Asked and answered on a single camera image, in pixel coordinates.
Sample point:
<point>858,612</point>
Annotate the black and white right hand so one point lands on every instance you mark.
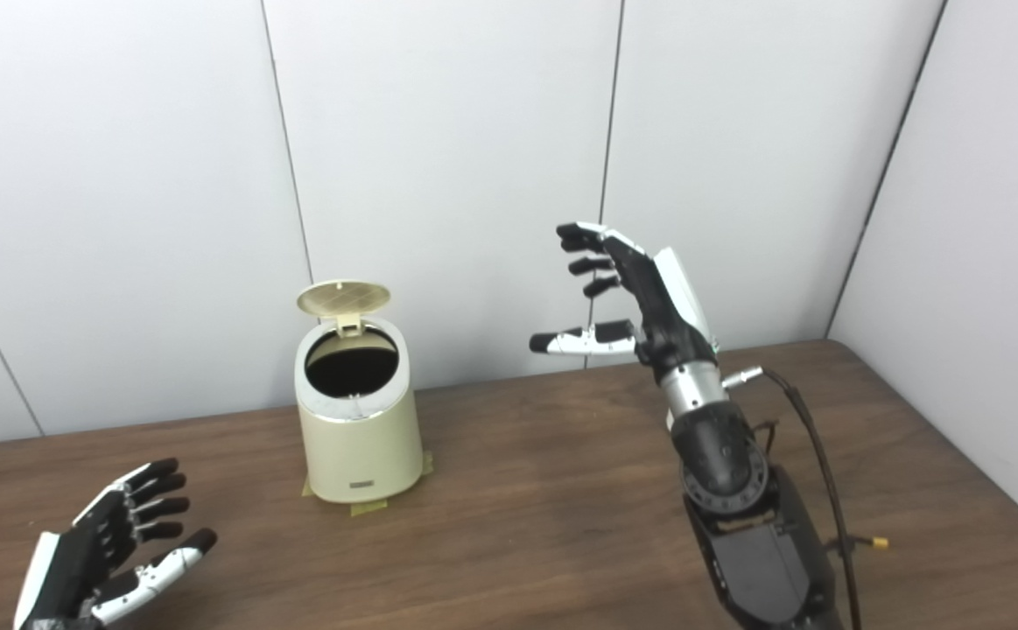
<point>662,306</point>

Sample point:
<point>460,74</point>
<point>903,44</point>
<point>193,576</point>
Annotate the black and white left hand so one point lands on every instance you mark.
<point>80,560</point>

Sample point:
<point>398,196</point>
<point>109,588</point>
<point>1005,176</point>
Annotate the cream-colored bin body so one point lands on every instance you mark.
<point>360,455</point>

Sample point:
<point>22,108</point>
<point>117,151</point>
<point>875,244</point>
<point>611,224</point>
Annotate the cream round bin lid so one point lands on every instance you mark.
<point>342,299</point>

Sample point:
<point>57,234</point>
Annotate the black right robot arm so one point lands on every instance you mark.
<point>736,525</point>

